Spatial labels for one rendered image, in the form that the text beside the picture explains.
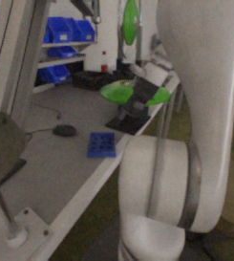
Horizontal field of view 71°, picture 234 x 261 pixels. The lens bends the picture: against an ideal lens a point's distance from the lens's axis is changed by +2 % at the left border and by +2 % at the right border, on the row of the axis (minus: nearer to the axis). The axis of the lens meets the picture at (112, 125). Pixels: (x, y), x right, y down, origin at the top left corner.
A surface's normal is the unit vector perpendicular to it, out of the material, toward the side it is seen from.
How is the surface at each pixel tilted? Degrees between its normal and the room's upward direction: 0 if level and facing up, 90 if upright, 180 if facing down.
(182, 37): 97
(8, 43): 49
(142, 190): 64
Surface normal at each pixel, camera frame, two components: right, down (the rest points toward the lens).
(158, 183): -0.23, -0.17
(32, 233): 0.00, -0.88
